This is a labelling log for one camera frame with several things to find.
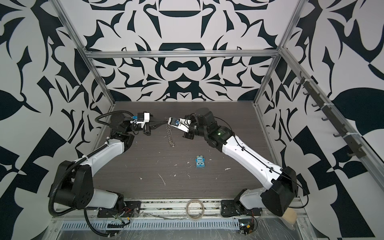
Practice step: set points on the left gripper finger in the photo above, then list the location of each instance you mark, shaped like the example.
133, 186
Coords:
158, 123
154, 127

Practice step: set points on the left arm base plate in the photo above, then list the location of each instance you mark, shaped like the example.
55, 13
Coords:
127, 209

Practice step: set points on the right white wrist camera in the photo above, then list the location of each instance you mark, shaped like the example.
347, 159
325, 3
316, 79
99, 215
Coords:
175, 120

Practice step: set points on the black wall hook rack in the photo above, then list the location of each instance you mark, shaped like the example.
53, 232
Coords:
333, 115

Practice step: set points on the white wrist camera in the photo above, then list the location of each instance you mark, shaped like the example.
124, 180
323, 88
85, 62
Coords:
175, 120
141, 118

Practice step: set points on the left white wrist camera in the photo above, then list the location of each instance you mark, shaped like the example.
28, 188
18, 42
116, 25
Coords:
141, 118

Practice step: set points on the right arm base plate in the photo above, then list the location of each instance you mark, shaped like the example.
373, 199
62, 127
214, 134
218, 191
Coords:
232, 208

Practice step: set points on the beige foam pad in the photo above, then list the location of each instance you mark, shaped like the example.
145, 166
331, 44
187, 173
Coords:
289, 218

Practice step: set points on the green circuit board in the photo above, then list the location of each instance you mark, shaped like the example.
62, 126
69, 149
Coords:
245, 227

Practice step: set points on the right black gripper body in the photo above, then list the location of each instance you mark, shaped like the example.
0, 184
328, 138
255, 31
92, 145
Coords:
195, 128

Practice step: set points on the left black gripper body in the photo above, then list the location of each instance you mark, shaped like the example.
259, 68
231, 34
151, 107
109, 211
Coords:
146, 130

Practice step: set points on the blue owl eraser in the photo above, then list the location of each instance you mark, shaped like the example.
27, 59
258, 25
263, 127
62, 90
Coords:
200, 162

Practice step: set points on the white slotted cable duct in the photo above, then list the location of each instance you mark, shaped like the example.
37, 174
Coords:
205, 224

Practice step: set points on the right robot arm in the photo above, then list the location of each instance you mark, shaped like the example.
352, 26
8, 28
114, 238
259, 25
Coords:
280, 184

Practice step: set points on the clear tape roll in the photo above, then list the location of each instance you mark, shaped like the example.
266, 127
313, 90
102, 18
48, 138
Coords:
195, 210

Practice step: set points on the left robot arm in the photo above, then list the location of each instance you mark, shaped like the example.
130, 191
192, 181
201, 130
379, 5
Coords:
73, 187

